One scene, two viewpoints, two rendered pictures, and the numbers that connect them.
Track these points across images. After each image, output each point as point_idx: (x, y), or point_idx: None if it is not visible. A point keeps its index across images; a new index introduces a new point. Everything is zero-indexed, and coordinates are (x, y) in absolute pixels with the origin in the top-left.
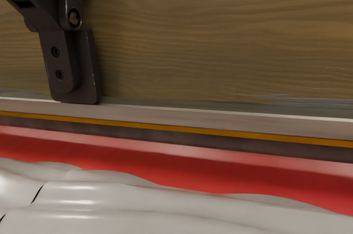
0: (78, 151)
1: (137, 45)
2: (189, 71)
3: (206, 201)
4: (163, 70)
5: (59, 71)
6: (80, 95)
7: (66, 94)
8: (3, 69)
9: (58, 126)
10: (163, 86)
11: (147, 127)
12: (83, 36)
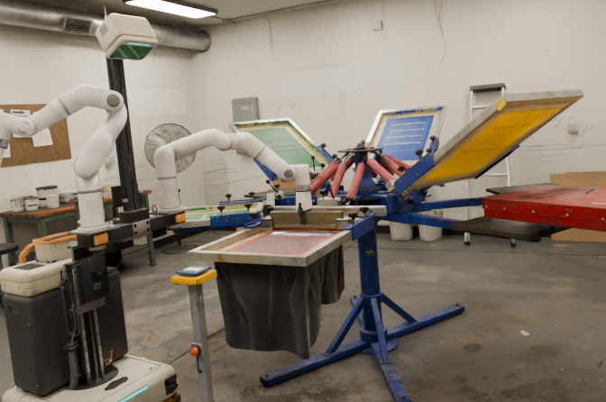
0: (302, 232)
1: (310, 218)
2: (316, 221)
3: (316, 232)
4: (313, 221)
5: (302, 221)
6: (304, 223)
7: (302, 223)
8: (292, 221)
9: (298, 229)
10: (313, 223)
11: (311, 228)
12: (305, 217)
